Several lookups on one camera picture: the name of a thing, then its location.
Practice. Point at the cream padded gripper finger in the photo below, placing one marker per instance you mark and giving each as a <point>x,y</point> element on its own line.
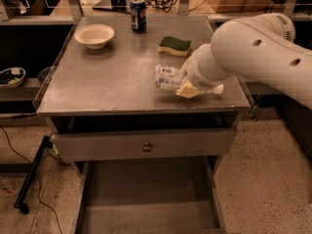
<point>188,64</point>
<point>187,90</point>

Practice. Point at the white bowl with items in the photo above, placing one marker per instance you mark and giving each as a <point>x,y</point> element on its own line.
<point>12,77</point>

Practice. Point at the grey drawer cabinet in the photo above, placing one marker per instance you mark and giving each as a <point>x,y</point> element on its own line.
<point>113,89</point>

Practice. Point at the green yellow sponge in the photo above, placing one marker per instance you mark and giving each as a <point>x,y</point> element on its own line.
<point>174,46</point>

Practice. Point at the clear plastic bottle white label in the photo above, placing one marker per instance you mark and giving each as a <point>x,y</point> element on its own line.
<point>170,78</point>

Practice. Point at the blue soda can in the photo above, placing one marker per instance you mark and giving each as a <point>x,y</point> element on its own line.
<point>138,16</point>

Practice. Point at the white paper bowl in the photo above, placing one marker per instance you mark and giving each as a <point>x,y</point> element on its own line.
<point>94,36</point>

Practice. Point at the open grey middle drawer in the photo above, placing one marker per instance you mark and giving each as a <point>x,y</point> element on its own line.
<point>148,196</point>

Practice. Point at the grey top drawer with knob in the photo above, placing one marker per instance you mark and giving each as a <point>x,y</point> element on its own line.
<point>144,144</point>

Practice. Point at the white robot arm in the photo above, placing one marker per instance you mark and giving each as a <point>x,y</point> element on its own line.
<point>260,48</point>

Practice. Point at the black bar on floor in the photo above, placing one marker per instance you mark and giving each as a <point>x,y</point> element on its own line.
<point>19,203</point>

